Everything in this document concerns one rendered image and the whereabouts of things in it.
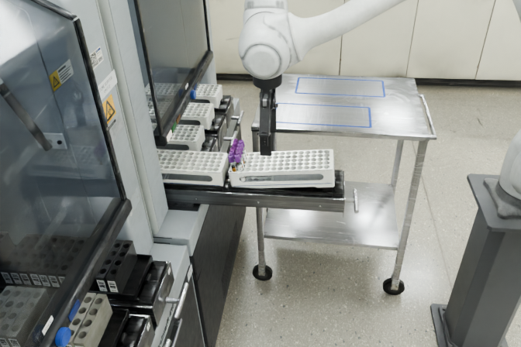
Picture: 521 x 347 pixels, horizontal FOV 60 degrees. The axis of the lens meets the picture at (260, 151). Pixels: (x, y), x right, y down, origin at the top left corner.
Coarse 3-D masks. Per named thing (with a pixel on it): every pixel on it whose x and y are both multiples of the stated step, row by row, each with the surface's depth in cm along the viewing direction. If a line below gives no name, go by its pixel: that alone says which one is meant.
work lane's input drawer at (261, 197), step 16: (336, 176) 133; (176, 192) 133; (192, 192) 132; (208, 192) 131; (224, 192) 131; (240, 192) 131; (256, 192) 130; (272, 192) 130; (288, 192) 129; (304, 192) 128; (320, 192) 128; (336, 192) 127; (288, 208) 131; (304, 208) 130; (320, 208) 129; (336, 208) 129
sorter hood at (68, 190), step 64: (0, 0) 71; (0, 64) 60; (64, 64) 74; (0, 128) 60; (64, 128) 75; (0, 192) 60; (64, 192) 76; (0, 256) 61; (64, 256) 77; (0, 320) 62; (64, 320) 76
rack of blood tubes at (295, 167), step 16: (256, 160) 132; (272, 160) 131; (288, 160) 131; (304, 160) 128; (320, 160) 129; (240, 176) 129; (256, 176) 134; (272, 176) 131; (288, 176) 133; (304, 176) 132; (320, 176) 131
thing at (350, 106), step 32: (288, 96) 175; (320, 96) 174; (352, 96) 174; (384, 96) 173; (416, 96) 172; (256, 128) 158; (288, 128) 156; (320, 128) 155; (352, 128) 155; (384, 128) 154; (416, 128) 153; (416, 160) 155; (352, 192) 210; (384, 192) 209; (416, 192) 162; (288, 224) 194; (320, 224) 194; (352, 224) 193; (384, 224) 192; (384, 288) 194
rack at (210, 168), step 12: (168, 156) 136; (180, 156) 136; (192, 156) 136; (204, 156) 136; (216, 156) 135; (168, 168) 131; (180, 168) 133; (192, 168) 132; (204, 168) 131; (216, 168) 131; (168, 180) 133; (180, 180) 132; (192, 180) 132; (204, 180) 135; (216, 180) 131
